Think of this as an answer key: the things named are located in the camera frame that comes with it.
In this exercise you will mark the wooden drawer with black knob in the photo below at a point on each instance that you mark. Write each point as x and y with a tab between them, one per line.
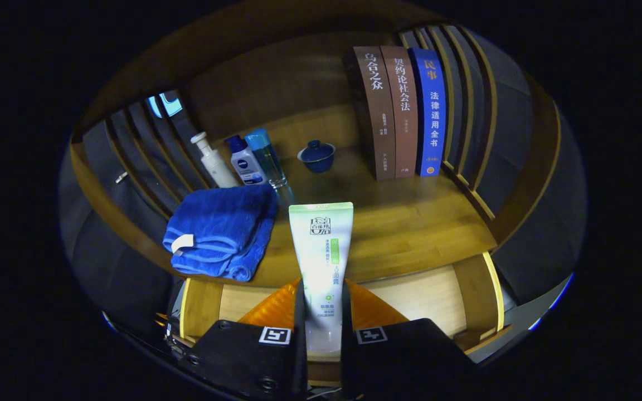
421	295

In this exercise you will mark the light brown book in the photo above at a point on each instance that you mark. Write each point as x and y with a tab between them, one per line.
403	111

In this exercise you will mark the wooden countertop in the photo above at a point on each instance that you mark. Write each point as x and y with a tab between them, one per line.
410	223

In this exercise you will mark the silver metal clip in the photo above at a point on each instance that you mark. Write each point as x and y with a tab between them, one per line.
121	177

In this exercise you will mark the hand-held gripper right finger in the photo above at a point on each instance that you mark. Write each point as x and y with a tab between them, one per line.
410	356

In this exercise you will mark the white bottle with blue cap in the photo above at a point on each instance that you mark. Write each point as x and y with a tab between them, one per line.
246	164

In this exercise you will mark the white pump bottle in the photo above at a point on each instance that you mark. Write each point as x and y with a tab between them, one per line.
218	167

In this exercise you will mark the blue book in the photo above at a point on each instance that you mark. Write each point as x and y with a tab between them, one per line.
431	111

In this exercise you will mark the folded blue towel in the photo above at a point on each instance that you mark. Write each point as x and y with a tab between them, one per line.
220	223

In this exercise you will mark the clear teal bottle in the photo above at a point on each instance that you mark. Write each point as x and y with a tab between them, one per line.
268	159

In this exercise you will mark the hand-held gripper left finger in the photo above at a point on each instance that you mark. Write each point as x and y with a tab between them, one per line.
243	356

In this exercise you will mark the blue lidded teacup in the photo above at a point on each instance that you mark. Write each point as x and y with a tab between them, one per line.
317	157

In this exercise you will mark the wooden cabinet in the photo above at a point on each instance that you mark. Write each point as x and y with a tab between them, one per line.
276	72

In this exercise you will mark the dark brown book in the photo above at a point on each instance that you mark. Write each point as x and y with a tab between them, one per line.
377	111

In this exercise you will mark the white and green tube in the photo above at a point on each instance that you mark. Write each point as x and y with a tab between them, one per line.
321	250

